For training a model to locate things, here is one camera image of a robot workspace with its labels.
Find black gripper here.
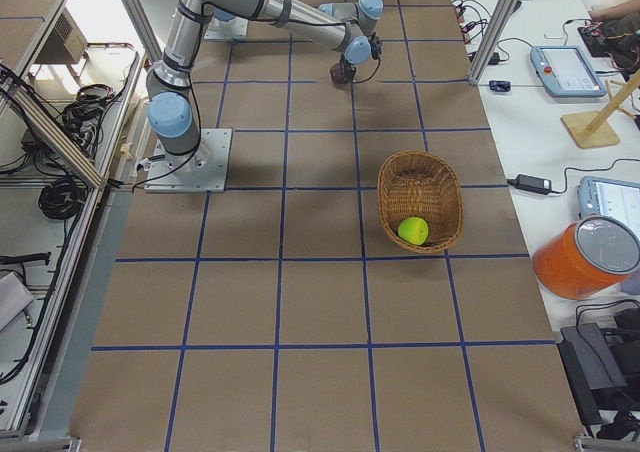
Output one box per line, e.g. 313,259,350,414
339,55,357,80

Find dark red apple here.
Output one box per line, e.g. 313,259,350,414
330,62,353,85

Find green apple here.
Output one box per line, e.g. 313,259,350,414
397,217,430,246

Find wicker basket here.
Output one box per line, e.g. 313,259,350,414
377,150,463,254

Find small blue device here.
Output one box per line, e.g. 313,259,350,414
488,80,511,93

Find upper teach pendant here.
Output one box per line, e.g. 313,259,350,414
530,46,607,98

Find teach pendant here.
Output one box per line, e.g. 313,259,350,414
530,46,607,98
577,176,639,226

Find black power adapter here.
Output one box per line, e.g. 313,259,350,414
507,174,552,195

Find wooden stand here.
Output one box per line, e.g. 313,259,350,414
561,72,639,149

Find lower teach pendant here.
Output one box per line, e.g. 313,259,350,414
577,176,639,226

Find orange bucket with lid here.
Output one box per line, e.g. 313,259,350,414
533,215,639,300

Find black laptop stand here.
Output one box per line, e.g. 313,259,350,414
557,320,639,443

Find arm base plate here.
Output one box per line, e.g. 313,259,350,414
204,17,249,42
143,128,232,193

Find aluminium frame post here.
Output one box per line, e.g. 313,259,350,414
468,0,518,86

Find coiled black cables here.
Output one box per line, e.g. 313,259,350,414
38,177,81,221

